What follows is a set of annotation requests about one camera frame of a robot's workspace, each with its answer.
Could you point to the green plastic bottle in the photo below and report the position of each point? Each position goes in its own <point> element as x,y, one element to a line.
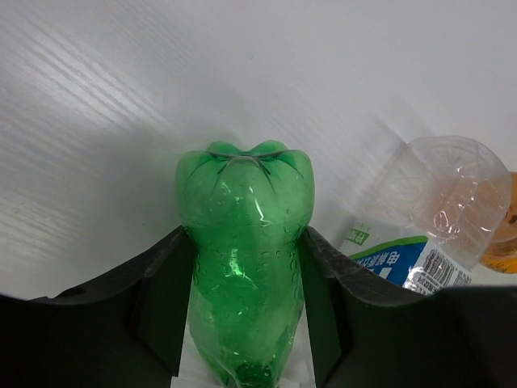
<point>245,211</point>

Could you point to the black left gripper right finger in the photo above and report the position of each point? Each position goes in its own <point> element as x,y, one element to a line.
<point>367,332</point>

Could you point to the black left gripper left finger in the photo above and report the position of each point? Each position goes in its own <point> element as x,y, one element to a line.
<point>124,328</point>

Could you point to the short orange juice bottle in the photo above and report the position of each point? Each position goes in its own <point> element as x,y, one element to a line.
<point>500,255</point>

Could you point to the clear bottle blue white label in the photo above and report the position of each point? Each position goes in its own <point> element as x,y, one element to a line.
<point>432,214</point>

